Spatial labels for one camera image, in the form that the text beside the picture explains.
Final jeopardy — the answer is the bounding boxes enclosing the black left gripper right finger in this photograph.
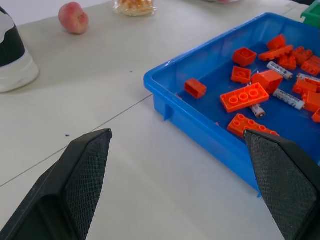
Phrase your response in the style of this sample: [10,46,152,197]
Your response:
[243,129,320,240]

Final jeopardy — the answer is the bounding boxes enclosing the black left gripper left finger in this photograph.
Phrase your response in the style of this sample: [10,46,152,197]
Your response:
[0,128,113,240]

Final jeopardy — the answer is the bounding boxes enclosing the green plastic bin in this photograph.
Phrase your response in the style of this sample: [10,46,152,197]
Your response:
[300,0,320,26]

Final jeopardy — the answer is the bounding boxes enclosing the orange studded plastic plate brick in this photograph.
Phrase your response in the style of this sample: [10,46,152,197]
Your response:
[227,113,280,139]

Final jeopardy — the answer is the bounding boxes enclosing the blue plastic tray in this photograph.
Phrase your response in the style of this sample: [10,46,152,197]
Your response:
[143,12,320,199]

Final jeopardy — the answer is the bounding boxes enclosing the orange plastic building brick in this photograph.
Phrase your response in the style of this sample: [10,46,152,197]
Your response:
[184,78,208,100]

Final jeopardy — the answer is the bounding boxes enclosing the orange thin long plate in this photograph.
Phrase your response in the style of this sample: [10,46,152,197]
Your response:
[258,45,294,62]

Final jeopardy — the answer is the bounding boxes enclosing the upside-down orange 2x2 plastic brick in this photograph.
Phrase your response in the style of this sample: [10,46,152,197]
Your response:
[232,47,258,68]

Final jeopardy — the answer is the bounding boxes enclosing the black and white sneaker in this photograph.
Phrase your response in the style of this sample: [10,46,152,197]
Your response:
[0,6,40,94]

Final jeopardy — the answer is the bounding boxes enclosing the pink peach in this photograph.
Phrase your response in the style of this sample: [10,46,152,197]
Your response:
[58,1,90,35]

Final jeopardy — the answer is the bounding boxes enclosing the bread in clear bag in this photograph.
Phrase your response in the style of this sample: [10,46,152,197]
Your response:
[112,0,158,17]

